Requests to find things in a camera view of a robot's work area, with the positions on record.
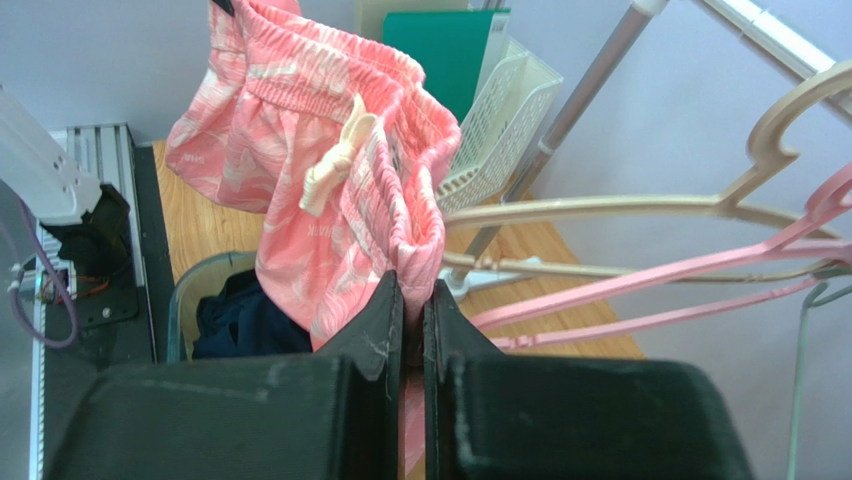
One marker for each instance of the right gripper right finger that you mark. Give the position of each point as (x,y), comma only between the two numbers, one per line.
(490,415)

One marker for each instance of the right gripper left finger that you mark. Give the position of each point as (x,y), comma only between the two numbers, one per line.
(332,414)

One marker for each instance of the pink patterned shorts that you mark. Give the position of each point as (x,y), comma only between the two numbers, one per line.
(335,141)

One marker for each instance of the green clothes hanger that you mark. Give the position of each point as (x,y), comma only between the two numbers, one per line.
(816,298)

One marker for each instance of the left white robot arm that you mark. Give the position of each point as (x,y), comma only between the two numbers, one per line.
(89,218)

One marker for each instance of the pink clothes hanger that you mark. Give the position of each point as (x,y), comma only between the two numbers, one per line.
(830,200)

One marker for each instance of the beige clothes hanger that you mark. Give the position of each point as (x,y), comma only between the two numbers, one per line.
(765,151)

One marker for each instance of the navy blue garment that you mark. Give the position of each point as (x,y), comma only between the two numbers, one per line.
(242,321)

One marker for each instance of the grey laundry basket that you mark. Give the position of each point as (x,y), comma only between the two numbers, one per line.
(204,279)

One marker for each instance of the white plastic file tray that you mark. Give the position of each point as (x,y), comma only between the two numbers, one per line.
(498,128)

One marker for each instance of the green folder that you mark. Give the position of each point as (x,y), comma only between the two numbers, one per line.
(457,49)

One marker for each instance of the metal clothes rack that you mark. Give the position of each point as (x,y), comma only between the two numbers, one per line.
(766,34)

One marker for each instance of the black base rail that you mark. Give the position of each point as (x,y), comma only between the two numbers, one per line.
(122,318)

